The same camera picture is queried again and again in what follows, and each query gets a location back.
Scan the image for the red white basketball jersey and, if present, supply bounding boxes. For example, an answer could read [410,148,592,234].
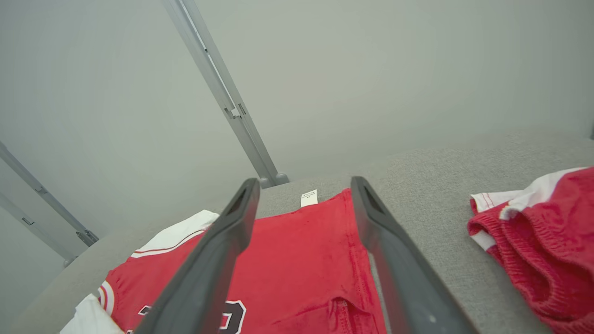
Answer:
[60,188,388,334]

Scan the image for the grey fabric sofa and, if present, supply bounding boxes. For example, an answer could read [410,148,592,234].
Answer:
[9,128,594,334]

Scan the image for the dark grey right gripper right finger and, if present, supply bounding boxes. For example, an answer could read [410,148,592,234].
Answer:
[350,176,479,334]

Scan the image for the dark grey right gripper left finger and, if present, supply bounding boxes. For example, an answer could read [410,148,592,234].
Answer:
[135,178,261,334]

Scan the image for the red shorts with white trim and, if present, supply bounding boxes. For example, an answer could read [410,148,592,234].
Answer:
[466,167,594,334]

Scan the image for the grey partition post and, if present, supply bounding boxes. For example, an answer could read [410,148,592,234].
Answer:
[0,141,99,247]
[161,0,274,189]
[0,192,77,268]
[179,0,290,186]

